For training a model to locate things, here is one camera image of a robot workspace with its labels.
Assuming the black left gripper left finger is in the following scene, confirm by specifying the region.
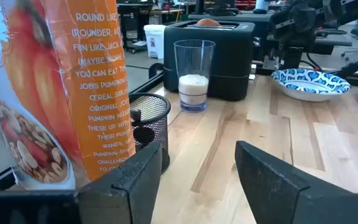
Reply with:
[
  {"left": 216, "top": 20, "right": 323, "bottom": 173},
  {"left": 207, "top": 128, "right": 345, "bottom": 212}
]
[{"left": 78, "top": 141, "right": 163, "bottom": 224}]

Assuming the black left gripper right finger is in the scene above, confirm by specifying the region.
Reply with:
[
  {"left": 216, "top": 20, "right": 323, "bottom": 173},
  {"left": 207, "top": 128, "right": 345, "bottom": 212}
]
[{"left": 234, "top": 140, "right": 358, "bottom": 224}]

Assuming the blue patterned paper bowl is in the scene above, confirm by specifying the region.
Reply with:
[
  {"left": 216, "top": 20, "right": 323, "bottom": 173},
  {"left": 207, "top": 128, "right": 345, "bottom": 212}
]
[{"left": 270, "top": 68, "right": 352, "bottom": 103}]

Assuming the clear glass with white filling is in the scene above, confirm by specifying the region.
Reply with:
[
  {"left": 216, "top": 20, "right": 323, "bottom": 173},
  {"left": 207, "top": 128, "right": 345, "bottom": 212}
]
[{"left": 173, "top": 39, "right": 216, "bottom": 113}]

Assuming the orange pumpkin cereal bag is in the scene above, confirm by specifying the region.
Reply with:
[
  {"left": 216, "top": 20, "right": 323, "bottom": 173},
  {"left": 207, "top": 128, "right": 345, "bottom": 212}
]
[{"left": 0, "top": 0, "right": 136, "bottom": 190}]

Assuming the brown bagel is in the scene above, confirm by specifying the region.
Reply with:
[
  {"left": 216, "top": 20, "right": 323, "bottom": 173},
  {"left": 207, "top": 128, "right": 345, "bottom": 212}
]
[{"left": 196, "top": 17, "right": 221, "bottom": 27}]

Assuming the black four-slot toaster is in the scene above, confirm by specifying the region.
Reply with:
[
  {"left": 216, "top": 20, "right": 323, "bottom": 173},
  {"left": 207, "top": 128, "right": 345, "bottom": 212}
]
[{"left": 162, "top": 20, "right": 256, "bottom": 102}]

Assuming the white waste bin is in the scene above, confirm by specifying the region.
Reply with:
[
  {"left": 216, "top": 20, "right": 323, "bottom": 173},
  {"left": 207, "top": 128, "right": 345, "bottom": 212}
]
[{"left": 143, "top": 24, "right": 167, "bottom": 60}]

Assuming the black background table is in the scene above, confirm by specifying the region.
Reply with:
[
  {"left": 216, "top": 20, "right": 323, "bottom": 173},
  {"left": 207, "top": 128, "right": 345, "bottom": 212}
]
[{"left": 116, "top": 2, "right": 154, "bottom": 53}]

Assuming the black aluminium table frame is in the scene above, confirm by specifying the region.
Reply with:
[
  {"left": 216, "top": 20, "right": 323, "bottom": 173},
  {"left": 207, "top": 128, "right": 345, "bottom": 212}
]
[{"left": 129, "top": 62, "right": 165, "bottom": 94}]

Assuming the coiled black cable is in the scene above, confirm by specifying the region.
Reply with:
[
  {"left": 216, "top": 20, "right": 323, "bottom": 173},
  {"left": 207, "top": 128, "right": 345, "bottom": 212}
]
[{"left": 208, "top": 5, "right": 237, "bottom": 17}]

